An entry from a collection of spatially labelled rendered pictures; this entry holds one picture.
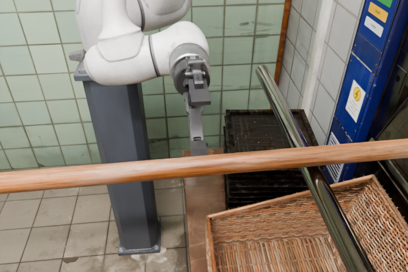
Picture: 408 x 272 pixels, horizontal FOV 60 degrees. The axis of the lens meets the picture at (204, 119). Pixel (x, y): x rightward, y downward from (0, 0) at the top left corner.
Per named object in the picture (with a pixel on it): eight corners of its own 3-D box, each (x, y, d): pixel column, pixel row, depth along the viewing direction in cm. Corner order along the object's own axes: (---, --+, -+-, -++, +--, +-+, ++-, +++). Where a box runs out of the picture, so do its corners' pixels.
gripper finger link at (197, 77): (200, 73, 61) (200, 57, 59) (203, 88, 57) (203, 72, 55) (191, 73, 60) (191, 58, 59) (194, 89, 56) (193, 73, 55)
